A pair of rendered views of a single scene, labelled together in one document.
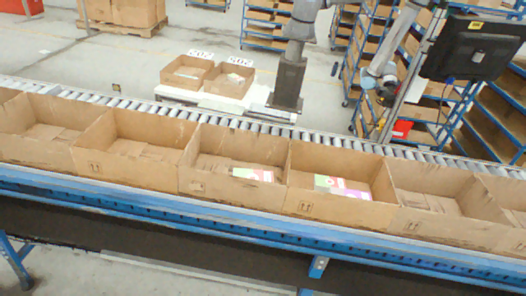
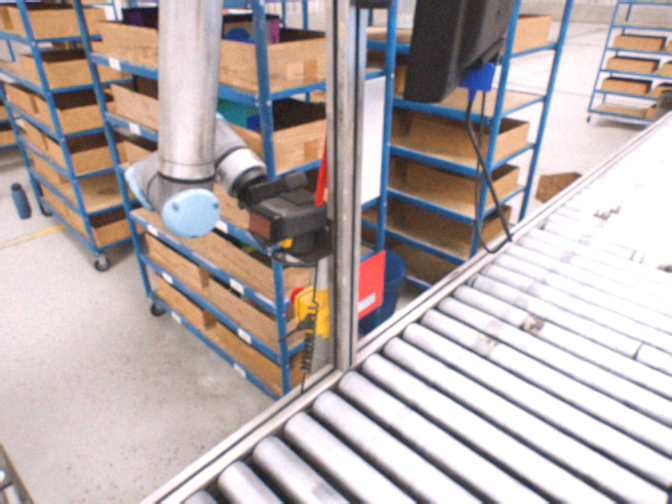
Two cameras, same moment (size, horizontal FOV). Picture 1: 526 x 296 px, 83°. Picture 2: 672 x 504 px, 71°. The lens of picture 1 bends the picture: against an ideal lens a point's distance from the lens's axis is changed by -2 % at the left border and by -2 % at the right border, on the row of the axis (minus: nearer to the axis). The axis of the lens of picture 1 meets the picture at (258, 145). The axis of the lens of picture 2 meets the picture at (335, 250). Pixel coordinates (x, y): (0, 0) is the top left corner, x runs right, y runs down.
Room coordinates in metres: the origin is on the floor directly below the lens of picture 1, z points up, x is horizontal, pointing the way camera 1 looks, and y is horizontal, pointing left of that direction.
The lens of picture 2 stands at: (1.18, -0.26, 1.38)
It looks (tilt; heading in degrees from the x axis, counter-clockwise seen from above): 31 degrees down; 312
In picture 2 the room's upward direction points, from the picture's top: straight up
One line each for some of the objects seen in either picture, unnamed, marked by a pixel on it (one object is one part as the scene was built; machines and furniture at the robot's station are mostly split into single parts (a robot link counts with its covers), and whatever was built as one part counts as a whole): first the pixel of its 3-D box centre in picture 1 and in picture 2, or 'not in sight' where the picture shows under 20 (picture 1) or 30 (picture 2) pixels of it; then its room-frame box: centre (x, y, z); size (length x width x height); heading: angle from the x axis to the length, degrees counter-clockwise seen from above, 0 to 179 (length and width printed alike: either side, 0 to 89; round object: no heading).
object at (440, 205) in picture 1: (431, 201); not in sight; (0.89, -0.71, 0.97); 0.39 x 0.29 x 0.17; 88
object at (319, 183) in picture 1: (329, 184); not in sight; (0.97, -0.32, 0.90); 0.13 x 0.07 x 0.04; 91
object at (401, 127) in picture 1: (396, 128); (357, 294); (1.64, -0.83, 0.85); 0.16 x 0.01 x 0.13; 88
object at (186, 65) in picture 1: (188, 71); not in sight; (2.08, 0.60, 0.80); 0.38 x 0.28 x 0.10; 174
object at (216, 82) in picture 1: (230, 79); not in sight; (2.07, 0.28, 0.80); 0.38 x 0.28 x 0.10; 172
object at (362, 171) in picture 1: (334, 184); not in sight; (0.90, -0.32, 0.96); 0.39 x 0.29 x 0.17; 88
